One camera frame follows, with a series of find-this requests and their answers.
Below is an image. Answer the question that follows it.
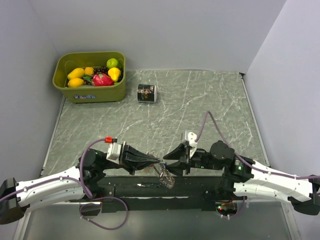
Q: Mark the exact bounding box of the small orange fruit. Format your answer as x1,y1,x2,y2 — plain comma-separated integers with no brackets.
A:
84,67,95,76

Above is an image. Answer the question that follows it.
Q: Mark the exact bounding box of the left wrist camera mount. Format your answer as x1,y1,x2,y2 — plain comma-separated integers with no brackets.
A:
104,136,126,164

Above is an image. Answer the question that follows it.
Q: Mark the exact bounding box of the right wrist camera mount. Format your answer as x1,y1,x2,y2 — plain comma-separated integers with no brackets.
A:
181,130,198,159

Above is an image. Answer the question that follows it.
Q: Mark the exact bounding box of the yellow mango upper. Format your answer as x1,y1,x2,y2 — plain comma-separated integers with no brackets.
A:
67,67,85,80

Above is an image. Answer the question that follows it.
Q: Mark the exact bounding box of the yellow mango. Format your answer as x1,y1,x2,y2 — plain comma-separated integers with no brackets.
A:
67,67,85,80
67,77,85,88

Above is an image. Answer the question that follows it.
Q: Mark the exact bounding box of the green lime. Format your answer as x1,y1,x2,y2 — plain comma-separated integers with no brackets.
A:
106,58,119,69

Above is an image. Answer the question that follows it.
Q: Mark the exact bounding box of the dark cherries bunch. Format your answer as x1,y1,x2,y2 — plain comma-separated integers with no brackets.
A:
82,66,124,86

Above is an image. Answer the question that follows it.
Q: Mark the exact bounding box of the yellow mango lower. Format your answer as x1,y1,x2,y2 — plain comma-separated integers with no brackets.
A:
67,77,85,88

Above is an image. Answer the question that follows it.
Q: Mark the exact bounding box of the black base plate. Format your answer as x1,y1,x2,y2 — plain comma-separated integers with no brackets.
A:
84,176,244,213

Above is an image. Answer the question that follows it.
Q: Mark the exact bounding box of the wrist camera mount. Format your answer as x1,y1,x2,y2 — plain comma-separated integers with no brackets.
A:
181,130,198,159
104,136,126,164

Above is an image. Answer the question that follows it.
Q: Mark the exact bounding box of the large silver keyring with rings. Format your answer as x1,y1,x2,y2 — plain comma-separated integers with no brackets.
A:
143,158,175,189

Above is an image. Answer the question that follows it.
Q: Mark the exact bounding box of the red dragon fruit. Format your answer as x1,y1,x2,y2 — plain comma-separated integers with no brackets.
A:
92,73,114,87

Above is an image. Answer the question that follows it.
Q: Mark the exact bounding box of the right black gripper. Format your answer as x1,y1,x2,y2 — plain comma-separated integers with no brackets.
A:
161,141,224,178

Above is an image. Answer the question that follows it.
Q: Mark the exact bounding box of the black paper cup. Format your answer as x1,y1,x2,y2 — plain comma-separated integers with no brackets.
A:
137,84,157,103

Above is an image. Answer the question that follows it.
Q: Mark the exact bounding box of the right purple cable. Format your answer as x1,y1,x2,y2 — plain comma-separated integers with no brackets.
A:
196,110,320,218

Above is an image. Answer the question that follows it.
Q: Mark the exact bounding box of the yellow pear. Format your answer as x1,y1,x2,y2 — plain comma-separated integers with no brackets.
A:
108,67,122,82

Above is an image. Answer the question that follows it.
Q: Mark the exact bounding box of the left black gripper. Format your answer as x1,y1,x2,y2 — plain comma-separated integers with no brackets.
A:
99,140,160,175

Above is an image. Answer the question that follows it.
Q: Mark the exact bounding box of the olive green plastic bin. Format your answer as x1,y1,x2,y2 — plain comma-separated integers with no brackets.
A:
52,51,126,104

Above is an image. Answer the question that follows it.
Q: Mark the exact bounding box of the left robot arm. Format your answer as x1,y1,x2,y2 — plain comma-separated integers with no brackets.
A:
0,140,160,225

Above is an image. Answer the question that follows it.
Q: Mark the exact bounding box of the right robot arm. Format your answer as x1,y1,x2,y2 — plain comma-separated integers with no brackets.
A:
163,140,320,216

